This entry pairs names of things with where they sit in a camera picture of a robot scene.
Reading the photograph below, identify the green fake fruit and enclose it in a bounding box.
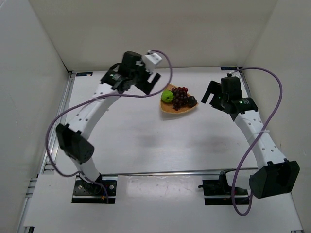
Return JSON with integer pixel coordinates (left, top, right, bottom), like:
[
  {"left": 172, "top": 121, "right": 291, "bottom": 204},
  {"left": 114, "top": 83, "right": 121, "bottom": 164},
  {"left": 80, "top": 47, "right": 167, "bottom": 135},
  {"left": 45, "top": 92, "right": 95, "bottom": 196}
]
[{"left": 161, "top": 90, "right": 174, "bottom": 103}]

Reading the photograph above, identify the dark brown fake fruit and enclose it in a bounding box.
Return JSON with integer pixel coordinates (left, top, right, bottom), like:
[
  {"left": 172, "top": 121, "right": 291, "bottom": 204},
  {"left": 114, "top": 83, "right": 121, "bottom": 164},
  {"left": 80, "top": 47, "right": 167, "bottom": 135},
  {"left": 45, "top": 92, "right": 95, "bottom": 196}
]
[{"left": 187, "top": 96, "right": 197, "bottom": 108}]

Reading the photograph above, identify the red fake grape bunch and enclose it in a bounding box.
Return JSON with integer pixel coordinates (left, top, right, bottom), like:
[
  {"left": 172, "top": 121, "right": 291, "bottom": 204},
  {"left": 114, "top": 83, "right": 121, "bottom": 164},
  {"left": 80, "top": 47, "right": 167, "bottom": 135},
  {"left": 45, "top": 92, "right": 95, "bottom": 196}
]
[{"left": 171, "top": 87, "right": 188, "bottom": 111}]

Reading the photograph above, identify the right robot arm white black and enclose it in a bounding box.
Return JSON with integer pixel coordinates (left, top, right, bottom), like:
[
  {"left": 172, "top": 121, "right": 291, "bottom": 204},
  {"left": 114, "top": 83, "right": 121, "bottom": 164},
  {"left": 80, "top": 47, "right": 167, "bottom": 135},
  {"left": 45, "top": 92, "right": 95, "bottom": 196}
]
[{"left": 201, "top": 77, "right": 300, "bottom": 199}]

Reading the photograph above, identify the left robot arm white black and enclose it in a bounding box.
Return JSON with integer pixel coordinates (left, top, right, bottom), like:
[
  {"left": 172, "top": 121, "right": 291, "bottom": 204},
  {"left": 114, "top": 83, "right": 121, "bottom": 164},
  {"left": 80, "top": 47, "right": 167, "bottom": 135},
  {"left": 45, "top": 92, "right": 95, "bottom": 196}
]
[{"left": 56, "top": 51, "right": 162, "bottom": 195}]

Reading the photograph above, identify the woven triangular fruit basket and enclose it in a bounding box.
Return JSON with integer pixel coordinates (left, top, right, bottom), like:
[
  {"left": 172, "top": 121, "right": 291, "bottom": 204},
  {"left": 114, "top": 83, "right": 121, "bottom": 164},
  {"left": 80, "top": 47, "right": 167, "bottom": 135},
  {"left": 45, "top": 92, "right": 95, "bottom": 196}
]
[{"left": 160, "top": 84, "right": 199, "bottom": 114}]

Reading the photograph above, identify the right blue corner label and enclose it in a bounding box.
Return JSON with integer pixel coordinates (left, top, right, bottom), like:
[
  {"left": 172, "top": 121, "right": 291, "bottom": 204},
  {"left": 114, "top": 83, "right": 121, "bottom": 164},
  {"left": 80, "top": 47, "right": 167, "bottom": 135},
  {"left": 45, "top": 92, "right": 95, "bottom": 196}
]
[{"left": 221, "top": 67, "right": 238, "bottom": 71}]

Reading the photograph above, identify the blue corner label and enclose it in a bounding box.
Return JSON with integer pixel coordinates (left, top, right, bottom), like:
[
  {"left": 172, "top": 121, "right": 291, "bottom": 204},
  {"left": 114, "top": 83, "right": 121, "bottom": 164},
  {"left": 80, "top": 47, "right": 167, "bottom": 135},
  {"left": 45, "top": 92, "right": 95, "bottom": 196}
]
[
  {"left": 76, "top": 72, "right": 93, "bottom": 77},
  {"left": 221, "top": 67, "right": 238, "bottom": 71}
]

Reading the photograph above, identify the left blue corner label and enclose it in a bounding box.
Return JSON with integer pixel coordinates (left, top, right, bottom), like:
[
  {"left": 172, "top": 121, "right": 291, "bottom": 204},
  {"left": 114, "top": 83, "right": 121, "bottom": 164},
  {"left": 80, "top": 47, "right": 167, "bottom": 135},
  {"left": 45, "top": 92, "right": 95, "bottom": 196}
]
[{"left": 76, "top": 72, "right": 93, "bottom": 77}]

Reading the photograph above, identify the white front cover board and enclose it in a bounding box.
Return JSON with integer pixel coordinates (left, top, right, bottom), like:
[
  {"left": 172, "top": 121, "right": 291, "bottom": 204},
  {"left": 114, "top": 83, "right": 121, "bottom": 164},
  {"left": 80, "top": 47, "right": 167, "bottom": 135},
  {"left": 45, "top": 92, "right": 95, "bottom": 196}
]
[{"left": 24, "top": 175, "right": 303, "bottom": 233}]

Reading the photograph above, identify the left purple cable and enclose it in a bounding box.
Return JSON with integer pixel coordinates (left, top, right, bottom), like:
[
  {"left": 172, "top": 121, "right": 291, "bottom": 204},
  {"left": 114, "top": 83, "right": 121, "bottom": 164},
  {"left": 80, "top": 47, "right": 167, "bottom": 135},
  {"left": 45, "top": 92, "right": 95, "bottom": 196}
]
[{"left": 45, "top": 49, "right": 173, "bottom": 202}]

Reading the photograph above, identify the purple cable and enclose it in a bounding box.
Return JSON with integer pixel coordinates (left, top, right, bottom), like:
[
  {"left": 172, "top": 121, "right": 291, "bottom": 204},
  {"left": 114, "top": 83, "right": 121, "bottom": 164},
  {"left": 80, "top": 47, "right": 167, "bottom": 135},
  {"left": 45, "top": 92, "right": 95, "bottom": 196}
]
[
  {"left": 45, "top": 49, "right": 173, "bottom": 202},
  {"left": 227, "top": 67, "right": 283, "bottom": 216}
]

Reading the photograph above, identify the right aluminium frame rail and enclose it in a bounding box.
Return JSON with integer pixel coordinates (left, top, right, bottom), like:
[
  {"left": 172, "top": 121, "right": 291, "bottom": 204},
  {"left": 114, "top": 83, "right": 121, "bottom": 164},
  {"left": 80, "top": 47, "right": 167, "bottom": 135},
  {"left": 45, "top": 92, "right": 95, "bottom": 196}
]
[{"left": 238, "top": 67, "right": 277, "bottom": 175}]

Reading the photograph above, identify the aluminium frame rail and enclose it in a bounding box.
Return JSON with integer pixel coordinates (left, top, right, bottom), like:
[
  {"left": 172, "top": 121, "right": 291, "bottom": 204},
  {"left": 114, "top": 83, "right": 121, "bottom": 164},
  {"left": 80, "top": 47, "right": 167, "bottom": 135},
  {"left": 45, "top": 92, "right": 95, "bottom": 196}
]
[
  {"left": 38, "top": 71, "right": 76, "bottom": 174},
  {"left": 238, "top": 67, "right": 277, "bottom": 175},
  {"left": 98, "top": 167, "right": 258, "bottom": 178}
]

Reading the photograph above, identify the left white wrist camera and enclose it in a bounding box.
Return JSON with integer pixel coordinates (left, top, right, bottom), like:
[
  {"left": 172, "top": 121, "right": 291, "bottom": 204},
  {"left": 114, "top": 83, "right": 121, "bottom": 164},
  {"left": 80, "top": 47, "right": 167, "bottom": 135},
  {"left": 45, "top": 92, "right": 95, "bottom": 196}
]
[{"left": 142, "top": 50, "right": 162, "bottom": 74}]

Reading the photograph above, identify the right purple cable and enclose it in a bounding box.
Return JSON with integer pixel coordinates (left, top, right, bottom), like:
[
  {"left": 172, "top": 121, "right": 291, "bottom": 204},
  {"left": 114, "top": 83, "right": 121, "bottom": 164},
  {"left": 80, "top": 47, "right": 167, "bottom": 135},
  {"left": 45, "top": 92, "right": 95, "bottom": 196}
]
[{"left": 227, "top": 67, "right": 283, "bottom": 216}]

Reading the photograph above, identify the front aluminium frame rail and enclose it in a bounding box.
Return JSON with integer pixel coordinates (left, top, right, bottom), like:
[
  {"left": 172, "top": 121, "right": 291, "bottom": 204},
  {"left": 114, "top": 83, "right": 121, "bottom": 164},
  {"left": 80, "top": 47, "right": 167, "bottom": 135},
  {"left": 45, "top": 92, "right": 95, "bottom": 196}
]
[{"left": 98, "top": 167, "right": 258, "bottom": 178}]

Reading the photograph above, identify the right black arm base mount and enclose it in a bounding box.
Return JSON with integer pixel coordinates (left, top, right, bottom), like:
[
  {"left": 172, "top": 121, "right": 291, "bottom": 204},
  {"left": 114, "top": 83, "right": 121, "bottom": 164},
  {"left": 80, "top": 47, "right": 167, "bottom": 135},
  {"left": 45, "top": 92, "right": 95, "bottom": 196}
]
[{"left": 198, "top": 169, "right": 250, "bottom": 206}]

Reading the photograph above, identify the left aluminium frame rail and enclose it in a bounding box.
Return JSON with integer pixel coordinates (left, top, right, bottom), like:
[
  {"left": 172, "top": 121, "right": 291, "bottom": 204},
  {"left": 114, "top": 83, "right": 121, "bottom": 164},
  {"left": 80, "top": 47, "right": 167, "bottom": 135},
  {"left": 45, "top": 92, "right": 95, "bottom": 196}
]
[{"left": 38, "top": 71, "right": 76, "bottom": 174}]

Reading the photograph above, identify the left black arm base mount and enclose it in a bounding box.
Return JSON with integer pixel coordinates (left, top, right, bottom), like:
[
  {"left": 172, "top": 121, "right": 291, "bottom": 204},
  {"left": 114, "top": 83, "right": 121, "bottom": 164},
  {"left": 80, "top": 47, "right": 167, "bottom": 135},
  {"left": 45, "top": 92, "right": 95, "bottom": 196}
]
[{"left": 71, "top": 176, "right": 117, "bottom": 204}]

